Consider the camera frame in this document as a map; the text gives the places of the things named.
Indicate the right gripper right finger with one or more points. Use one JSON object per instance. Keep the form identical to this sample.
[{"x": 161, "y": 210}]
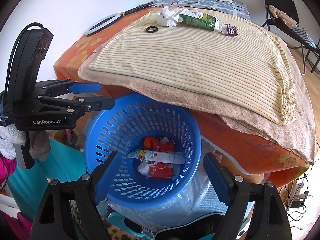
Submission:
[{"x": 269, "y": 218}]

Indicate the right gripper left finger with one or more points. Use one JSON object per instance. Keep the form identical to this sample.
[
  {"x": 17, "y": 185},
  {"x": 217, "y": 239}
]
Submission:
[{"x": 53, "y": 219}]

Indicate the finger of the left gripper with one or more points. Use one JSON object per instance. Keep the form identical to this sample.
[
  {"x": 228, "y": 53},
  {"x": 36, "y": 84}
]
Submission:
[
  {"x": 90, "y": 103},
  {"x": 82, "y": 87}
]

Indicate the long white snack wrapper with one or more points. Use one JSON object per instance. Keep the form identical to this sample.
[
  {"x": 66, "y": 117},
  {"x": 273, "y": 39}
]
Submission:
[{"x": 156, "y": 156}]

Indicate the white plastic bag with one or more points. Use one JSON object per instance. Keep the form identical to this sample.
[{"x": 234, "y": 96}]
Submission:
[{"x": 169, "y": 18}]

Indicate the green white milk carton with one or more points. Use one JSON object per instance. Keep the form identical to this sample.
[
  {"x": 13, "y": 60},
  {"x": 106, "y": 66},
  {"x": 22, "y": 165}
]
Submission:
[{"x": 198, "y": 19}]

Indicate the brown chocolate bar wrapper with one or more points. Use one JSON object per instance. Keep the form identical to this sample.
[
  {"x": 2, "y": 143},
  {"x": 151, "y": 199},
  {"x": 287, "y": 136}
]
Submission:
[{"x": 229, "y": 30}]

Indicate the blue plastic trash basket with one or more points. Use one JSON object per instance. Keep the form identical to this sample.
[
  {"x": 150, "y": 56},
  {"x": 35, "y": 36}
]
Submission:
[{"x": 123, "y": 129}]

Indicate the white gloved left hand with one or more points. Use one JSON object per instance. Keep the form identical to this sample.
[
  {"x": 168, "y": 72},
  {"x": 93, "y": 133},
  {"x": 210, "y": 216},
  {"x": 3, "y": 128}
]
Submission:
[{"x": 39, "y": 142}]

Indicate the teal fabric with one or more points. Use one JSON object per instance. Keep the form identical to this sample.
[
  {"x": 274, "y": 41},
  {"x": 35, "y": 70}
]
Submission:
[{"x": 28, "y": 186}]

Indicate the orange floral bed sheet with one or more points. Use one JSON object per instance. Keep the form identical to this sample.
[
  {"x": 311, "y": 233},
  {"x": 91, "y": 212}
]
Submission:
[{"x": 248, "y": 141}]

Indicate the clear plastic bag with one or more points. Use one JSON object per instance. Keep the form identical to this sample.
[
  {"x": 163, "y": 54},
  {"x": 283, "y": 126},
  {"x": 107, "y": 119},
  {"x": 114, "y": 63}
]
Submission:
[{"x": 196, "y": 200}]

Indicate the beige blanket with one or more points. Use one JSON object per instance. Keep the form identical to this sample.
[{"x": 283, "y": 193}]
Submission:
[{"x": 252, "y": 80}]

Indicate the red package in basket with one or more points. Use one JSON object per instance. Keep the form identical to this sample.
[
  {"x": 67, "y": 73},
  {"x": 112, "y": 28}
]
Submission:
[{"x": 158, "y": 169}]

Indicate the striped yellow towel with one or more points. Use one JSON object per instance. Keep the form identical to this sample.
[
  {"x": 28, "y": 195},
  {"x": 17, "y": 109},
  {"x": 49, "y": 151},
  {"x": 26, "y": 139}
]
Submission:
[{"x": 250, "y": 70}]

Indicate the blue checkered bed sheet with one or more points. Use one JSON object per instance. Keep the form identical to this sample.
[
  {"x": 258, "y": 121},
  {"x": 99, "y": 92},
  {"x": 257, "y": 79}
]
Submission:
[{"x": 236, "y": 8}]

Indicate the striped garment on chair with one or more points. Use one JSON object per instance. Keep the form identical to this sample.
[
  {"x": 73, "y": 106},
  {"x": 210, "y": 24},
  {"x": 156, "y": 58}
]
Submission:
[{"x": 303, "y": 35}]

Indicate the beige cloth on chair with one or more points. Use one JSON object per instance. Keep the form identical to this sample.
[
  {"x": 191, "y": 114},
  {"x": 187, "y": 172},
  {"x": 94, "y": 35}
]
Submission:
[{"x": 276, "y": 13}]

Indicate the black folding chair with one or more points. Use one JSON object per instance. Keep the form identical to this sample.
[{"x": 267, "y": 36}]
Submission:
[{"x": 309, "y": 55}]

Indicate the white ring light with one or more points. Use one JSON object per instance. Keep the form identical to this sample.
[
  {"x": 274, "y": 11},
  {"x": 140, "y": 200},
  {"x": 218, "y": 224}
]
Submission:
[{"x": 103, "y": 24}]

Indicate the black ring light stand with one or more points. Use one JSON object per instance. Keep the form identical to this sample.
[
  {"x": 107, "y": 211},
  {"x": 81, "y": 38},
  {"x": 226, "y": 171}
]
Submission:
[{"x": 138, "y": 8}]

